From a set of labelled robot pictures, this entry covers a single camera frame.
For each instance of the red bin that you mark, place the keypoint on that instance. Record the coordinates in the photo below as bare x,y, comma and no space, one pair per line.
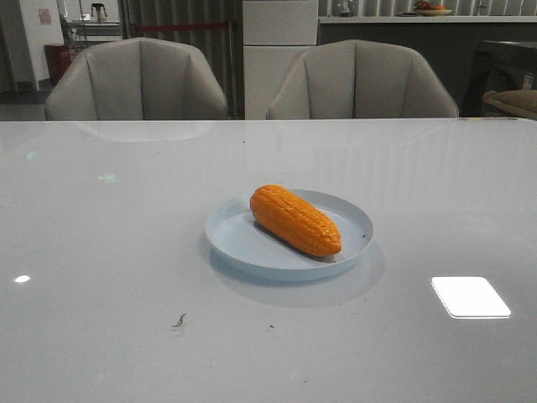
58,61

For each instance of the left beige upholstered chair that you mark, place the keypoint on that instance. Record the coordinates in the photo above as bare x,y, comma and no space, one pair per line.
137,79

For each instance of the dark side table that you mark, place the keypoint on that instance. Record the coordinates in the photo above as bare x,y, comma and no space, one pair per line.
499,66

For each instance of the grey counter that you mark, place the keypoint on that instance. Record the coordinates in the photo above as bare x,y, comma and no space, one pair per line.
448,43

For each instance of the beige upholstered chair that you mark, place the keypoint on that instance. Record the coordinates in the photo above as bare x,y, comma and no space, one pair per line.
137,79
360,79

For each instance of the white cabinet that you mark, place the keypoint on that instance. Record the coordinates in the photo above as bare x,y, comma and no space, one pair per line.
273,33

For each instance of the tan cushion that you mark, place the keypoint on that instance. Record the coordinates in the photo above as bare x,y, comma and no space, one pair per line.
517,103

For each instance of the light blue round plate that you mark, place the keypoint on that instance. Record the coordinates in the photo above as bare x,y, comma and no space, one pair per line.
246,246

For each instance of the red barrier belt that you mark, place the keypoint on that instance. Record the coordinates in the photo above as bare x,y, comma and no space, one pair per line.
180,27

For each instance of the fruit bowl on counter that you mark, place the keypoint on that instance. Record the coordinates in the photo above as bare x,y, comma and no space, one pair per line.
430,9

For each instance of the orange plastic corn cob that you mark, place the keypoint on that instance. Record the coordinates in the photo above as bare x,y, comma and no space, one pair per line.
295,220

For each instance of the right beige upholstered chair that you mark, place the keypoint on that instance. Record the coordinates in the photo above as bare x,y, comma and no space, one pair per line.
360,79

